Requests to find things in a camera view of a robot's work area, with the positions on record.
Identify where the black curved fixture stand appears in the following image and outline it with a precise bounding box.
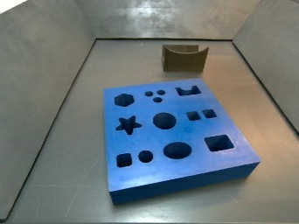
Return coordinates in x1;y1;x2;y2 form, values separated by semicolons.
162;45;209;73

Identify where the blue shape-sorter block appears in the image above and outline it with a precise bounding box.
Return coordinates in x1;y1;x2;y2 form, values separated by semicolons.
104;79;260;204

